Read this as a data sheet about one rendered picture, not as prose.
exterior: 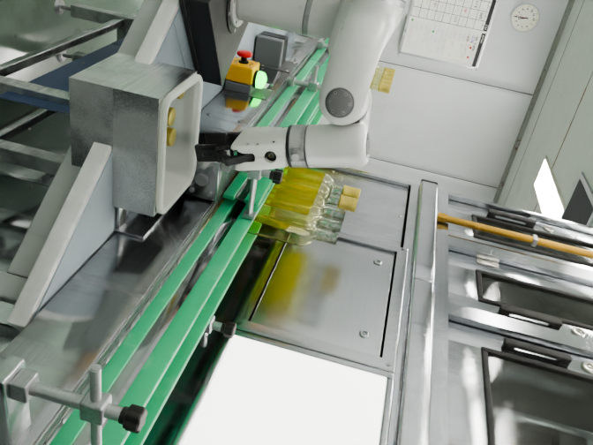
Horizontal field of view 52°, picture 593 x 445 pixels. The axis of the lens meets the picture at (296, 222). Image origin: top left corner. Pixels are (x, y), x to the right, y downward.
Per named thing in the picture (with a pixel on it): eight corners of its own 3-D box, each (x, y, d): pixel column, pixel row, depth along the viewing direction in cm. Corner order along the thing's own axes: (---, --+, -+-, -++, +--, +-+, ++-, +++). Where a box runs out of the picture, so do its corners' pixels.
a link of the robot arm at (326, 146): (366, 77, 97) (373, 77, 106) (302, 79, 99) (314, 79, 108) (367, 170, 100) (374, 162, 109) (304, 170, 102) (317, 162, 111)
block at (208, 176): (183, 196, 125) (215, 204, 124) (186, 154, 120) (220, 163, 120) (190, 189, 128) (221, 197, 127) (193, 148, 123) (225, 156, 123)
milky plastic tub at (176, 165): (114, 208, 107) (160, 220, 106) (115, 87, 96) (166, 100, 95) (154, 169, 122) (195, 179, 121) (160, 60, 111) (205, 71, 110)
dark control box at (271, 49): (251, 62, 179) (279, 68, 179) (255, 35, 175) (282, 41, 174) (258, 56, 186) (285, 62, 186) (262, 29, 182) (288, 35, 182)
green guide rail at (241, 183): (222, 198, 129) (258, 207, 128) (222, 193, 128) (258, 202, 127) (343, 30, 278) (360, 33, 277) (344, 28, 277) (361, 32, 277)
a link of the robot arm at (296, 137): (304, 177, 103) (288, 177, 103) (315, 157, 110) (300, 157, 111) (300, 137, 99) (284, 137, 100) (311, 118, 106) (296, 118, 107)
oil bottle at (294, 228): (218, 226, 134) (311, 251, 131) (221, 205, 131) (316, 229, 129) (226, 214, 138) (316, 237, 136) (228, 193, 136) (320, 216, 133)
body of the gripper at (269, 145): (294, 177, 103) (232, 177, 106) (306, 154, 112) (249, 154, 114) (289, 137, 99) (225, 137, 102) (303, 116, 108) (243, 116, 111)
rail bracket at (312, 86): (284, 86, 171) (329, 96, 170) (288, 61, 168) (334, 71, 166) (287, 82, 175) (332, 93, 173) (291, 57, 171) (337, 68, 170)
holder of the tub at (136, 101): (112, 231, 110) (152, 242, 109) (113, 87, 96) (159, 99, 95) (152, 192, 125) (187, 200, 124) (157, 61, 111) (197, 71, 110)
